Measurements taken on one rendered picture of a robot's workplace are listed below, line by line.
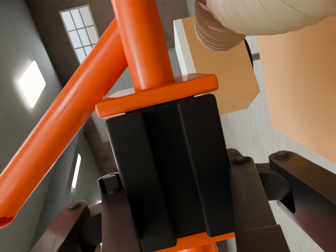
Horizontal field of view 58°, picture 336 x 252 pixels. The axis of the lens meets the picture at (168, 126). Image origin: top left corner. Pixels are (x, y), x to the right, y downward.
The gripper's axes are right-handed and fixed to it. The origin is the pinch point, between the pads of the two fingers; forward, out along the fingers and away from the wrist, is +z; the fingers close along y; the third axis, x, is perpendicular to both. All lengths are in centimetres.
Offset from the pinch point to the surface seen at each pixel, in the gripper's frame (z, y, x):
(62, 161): 665, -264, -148
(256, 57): 192, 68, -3
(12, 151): 501, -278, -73
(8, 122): 521, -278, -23
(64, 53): 847, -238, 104
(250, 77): 169, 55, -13
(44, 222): 498, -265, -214
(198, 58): 177, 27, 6
